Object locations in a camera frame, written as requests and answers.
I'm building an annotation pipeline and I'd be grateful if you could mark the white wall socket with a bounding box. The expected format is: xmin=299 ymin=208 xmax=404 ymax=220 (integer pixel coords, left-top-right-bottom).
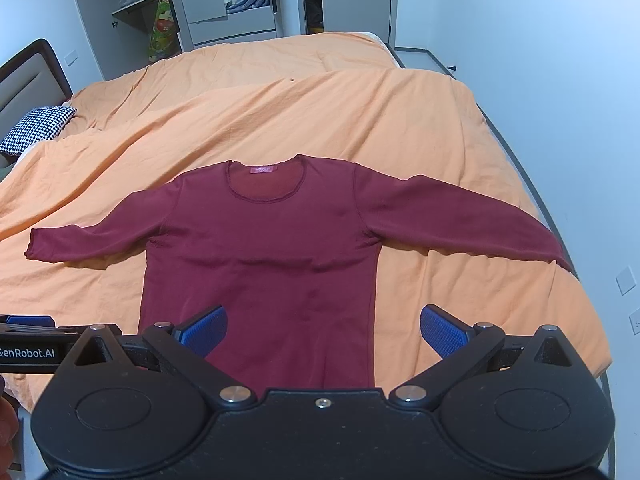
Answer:
xmin=615 ymin=266 xmax=637 ymax=296

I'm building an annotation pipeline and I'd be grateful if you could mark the colourful bag in wardrobe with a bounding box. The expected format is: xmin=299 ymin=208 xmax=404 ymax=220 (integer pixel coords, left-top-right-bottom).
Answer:
xmin=148 ymin=0 xmax=179 ymax=64

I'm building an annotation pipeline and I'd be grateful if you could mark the dark brown padded headboard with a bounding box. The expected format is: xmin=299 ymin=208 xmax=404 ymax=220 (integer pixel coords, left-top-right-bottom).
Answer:
xmin=0 ymin=38 xmax=75 ymax=172

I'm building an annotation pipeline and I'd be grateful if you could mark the maroon long sleeve shirt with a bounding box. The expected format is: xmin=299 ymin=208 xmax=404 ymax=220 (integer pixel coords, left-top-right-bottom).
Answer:
xmin=26 ymin=155 xmax=564 ymax=392

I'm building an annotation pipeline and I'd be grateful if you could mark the orange bed duvet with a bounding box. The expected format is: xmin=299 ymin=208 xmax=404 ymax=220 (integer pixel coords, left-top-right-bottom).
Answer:
xmin=1 ymin=34 xmax=612 ymax=392

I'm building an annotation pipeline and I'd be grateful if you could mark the person's left hand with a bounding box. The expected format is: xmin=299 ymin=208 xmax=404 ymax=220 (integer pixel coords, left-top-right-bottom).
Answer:
xmin=0 ymin=379 xmax=20 ymax=479

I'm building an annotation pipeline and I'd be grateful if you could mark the blue white checkered pillow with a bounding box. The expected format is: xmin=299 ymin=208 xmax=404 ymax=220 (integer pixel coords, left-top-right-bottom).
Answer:
xmin=1 ymin=106 xmax=77 ymax=157

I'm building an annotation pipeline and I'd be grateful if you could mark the grey open wardrobe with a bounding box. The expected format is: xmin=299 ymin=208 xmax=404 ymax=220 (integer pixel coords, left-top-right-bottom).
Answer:
xmin=64 ymin=0 xmax=402 ymax=82

